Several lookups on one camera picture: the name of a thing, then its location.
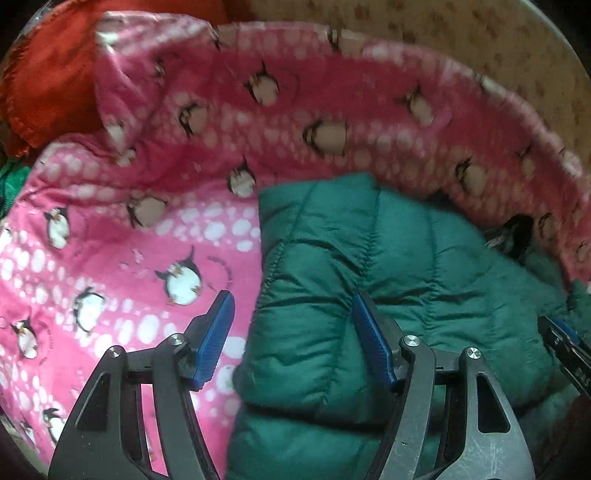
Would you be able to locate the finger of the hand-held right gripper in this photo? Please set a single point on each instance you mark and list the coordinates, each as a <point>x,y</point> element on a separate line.
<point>565,344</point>

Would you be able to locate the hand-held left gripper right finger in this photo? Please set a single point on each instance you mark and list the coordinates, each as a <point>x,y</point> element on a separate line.
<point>375,344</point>

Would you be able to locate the floral cream bed sheet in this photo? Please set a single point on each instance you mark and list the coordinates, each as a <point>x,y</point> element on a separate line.
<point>508,50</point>

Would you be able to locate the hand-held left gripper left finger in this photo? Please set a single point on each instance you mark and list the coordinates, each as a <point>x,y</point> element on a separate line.
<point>213,344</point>

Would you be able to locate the green cloth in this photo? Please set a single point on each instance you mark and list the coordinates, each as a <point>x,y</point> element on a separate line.
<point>11,189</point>

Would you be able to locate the red ruffled pillow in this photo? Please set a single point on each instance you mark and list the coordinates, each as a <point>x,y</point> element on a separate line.
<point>51,78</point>

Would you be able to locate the pink penguin print blanket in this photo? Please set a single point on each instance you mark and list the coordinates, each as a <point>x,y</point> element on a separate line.
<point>138,230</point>

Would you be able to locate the green quilted puffer jacket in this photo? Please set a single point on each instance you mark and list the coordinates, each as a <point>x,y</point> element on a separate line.
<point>318,258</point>

